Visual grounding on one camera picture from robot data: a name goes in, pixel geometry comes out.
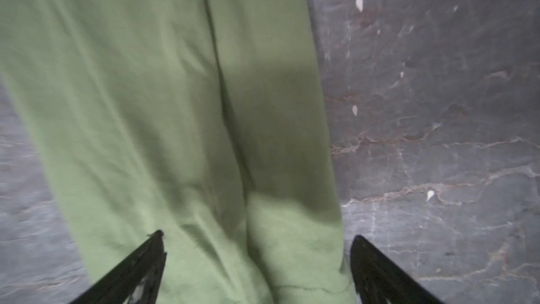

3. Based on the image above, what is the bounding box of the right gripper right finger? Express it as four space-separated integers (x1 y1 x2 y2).
350 235 442 304

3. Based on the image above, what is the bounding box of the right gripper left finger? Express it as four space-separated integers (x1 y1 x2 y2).
70 230 167 304

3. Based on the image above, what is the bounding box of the green tank top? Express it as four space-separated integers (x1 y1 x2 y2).
1 0 357 303

